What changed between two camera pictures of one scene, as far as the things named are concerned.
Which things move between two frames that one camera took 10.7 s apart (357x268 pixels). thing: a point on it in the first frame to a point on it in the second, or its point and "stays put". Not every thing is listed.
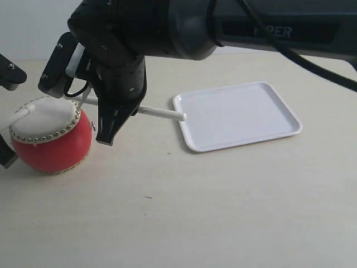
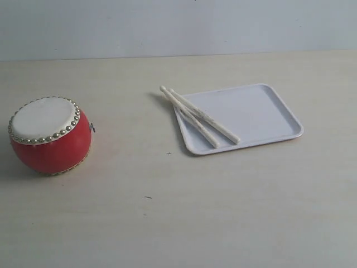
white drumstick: x=17 y=116 to x=204 y=130
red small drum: x=56 y=138 stays put
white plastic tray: x=228 y=116 stays put
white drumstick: x=154 y=111 to x=225 y=132
